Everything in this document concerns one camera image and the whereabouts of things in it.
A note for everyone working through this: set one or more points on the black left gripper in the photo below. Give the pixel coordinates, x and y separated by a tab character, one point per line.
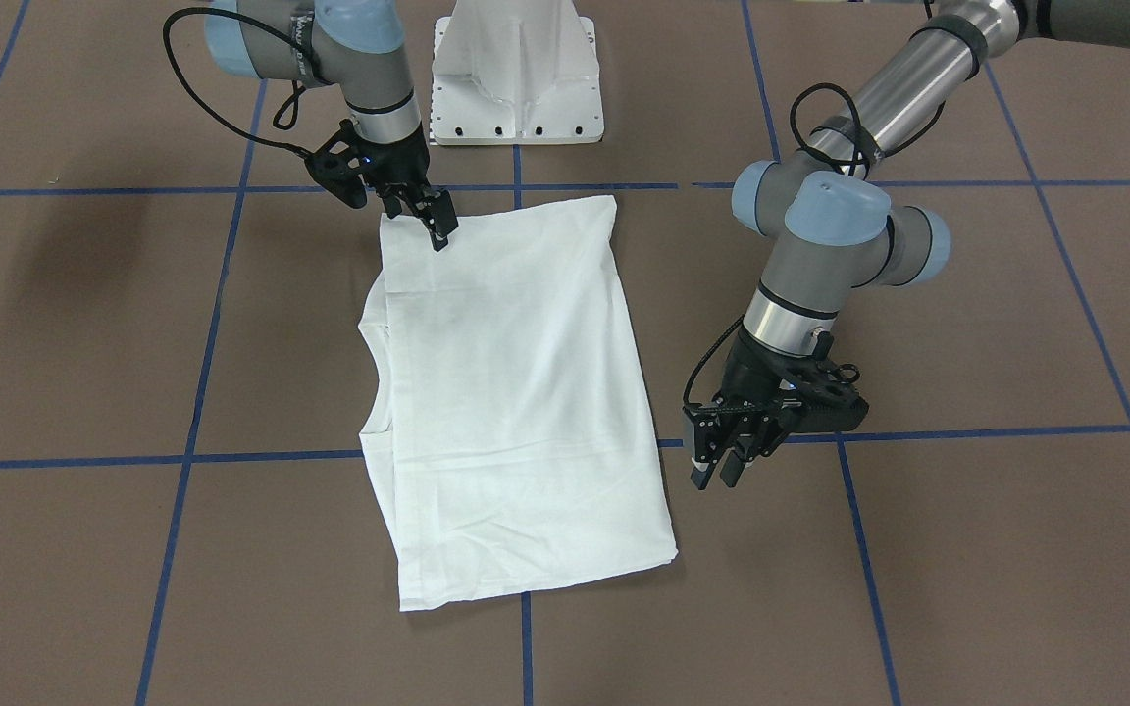
753	374

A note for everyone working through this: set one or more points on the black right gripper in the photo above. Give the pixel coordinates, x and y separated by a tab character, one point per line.
399	164

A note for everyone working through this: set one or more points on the white long-sleeve printed shirt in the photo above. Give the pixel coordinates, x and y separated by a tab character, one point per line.
510	445

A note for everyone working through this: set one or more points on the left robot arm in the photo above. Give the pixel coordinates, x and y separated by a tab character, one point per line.
834	230

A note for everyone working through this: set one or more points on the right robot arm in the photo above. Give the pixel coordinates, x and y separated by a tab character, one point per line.
359	47

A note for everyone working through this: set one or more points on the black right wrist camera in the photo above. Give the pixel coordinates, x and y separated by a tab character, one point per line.
339	165

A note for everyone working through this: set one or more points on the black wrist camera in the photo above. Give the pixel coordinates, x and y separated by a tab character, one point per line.
821	396
339	165

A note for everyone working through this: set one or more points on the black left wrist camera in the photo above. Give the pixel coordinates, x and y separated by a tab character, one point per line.
821	396

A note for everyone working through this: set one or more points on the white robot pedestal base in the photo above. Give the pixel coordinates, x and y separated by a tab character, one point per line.
524	73

